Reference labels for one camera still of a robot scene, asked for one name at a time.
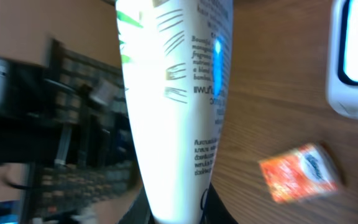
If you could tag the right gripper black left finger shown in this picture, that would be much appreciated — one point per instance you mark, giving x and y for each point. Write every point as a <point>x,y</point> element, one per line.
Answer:
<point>139,212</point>

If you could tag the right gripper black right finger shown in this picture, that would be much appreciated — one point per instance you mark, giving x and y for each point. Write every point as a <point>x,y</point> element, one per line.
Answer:
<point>213,209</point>

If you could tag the small orange snack packet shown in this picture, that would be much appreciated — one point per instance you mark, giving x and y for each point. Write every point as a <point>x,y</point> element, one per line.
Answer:
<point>301,173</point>

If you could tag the white Pantene conditioner tube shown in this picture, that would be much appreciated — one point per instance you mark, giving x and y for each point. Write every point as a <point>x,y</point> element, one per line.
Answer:
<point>176,65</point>

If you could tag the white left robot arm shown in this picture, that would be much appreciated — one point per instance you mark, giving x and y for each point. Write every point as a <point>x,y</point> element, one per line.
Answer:
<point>29,127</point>

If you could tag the white barcode scanner stand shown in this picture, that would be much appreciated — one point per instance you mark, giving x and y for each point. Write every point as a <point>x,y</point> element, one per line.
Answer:
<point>342,64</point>

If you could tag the grey plastic mesh basket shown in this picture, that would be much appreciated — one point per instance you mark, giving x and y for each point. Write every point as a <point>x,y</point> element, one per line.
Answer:
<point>95,159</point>

